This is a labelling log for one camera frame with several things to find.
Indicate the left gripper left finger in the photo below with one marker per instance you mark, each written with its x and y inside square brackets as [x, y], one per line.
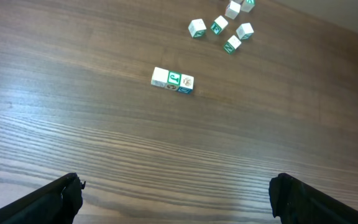
[56, 202]

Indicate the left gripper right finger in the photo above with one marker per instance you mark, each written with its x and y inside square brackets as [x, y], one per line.
[295, 202]

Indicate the blue edged picture block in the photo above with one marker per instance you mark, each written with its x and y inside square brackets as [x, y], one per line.
[186, 84]

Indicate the yellow edged wooden block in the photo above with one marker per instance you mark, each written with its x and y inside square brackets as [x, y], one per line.
[159, 77]

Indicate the green letter J block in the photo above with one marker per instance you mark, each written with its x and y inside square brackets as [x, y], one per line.
[173, 81]

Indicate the green edged block lower right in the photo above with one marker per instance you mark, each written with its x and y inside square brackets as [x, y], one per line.
[232, 44]

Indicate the green edged block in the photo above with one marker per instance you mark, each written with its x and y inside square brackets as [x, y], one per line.
[232, 44]
[197, 28]
[219, 24]
[244, 31]

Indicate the green edged block middle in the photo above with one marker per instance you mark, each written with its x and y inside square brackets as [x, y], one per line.
[219, 24]

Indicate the green edged block lower left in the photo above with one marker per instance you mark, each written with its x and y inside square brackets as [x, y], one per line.
[197, 28]

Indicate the plain wooden block centre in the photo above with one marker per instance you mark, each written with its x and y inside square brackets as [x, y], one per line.
[232, 10]

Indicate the green letter A block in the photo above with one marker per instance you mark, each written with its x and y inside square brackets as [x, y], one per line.
[247, 5]

